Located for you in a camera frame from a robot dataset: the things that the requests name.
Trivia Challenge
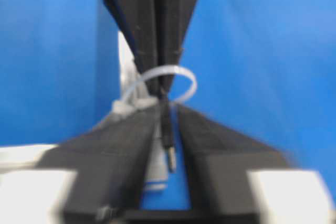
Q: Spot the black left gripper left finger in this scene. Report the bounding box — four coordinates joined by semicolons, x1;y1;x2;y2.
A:
39;105;160;223

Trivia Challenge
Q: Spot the aluminium extrusion frame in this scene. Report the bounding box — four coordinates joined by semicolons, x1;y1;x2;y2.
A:
1;33;168;191

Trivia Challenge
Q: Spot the white zip tie loop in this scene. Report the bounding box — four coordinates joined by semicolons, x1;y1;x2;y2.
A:
109;65;198;121

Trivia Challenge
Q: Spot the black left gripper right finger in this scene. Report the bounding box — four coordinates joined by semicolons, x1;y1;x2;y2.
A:
177;105;291;223

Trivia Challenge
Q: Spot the black wire with plug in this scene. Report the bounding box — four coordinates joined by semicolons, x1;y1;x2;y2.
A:
160;89;177;174

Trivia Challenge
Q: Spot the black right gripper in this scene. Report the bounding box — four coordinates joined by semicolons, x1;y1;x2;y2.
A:
106;0;197;73

